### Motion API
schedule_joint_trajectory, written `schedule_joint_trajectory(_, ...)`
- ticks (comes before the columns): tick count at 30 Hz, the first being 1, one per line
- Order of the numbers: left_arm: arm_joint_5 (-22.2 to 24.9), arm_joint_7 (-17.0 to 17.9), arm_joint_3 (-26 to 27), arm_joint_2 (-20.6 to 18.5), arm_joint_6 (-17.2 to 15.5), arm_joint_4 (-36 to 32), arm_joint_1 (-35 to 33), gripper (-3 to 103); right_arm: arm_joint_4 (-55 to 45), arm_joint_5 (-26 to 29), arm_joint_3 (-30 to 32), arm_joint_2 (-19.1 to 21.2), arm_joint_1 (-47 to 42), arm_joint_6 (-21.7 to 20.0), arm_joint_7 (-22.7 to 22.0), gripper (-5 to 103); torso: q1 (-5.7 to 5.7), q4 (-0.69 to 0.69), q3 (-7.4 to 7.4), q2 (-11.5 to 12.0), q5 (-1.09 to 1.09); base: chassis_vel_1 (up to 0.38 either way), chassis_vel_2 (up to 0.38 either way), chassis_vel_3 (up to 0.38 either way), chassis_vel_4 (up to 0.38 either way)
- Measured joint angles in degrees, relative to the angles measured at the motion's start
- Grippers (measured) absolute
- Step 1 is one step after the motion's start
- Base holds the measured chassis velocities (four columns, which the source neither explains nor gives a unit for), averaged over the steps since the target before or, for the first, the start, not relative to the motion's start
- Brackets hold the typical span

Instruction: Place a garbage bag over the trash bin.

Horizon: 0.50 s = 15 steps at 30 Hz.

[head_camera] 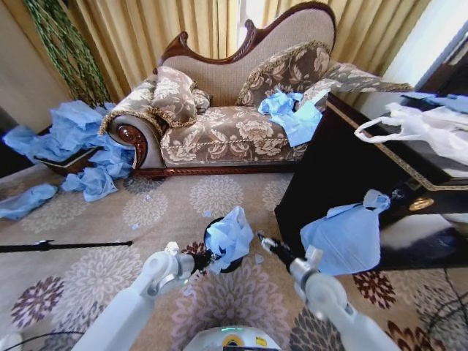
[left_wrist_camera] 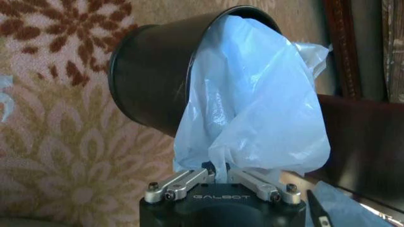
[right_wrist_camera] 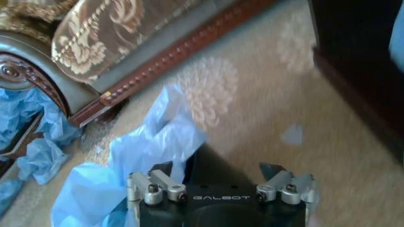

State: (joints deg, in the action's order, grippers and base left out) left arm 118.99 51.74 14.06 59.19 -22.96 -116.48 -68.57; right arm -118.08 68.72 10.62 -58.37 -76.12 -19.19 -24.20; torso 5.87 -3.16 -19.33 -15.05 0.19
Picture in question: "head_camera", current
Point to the white robot front shell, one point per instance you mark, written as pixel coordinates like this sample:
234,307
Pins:
234,343

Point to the large floral fringed pillow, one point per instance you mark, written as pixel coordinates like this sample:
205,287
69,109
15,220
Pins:
285,69

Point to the small floral fringed pillow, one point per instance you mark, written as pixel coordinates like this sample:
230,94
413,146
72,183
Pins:
172,95

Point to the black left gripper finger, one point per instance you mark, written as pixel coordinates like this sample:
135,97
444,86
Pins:
215,259

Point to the white plastic bag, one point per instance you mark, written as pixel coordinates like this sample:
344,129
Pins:
438,128

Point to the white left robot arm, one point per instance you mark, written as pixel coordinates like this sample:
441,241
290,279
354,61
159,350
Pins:
124,307

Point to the tied light blue bag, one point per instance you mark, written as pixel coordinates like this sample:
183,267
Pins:
340,245

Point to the large pile of blue paper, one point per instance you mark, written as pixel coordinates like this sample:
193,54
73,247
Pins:
73,128

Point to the round gold cabinet knob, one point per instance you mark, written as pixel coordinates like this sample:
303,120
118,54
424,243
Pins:
421,204

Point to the green hanging plant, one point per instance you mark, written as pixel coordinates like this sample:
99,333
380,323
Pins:
62,44

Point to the dark wooden cabinet gold trim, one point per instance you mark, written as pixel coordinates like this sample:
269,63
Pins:
329,164

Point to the yellow pleated curtain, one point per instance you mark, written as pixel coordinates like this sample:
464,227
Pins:
128,36

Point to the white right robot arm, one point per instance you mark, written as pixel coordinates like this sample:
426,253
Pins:
329,292

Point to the black round trash bin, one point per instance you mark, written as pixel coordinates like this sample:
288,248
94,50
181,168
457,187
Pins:
234,265

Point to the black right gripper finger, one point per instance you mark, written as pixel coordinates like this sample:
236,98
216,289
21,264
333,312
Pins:
264,238
272,248

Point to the black pole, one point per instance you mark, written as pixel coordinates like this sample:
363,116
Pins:
91,245

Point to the floral chaise sofa wooden frame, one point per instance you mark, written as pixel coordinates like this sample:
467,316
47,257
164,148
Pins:
226,135

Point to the dark wooden tray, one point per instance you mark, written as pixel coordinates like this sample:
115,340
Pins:
73,162

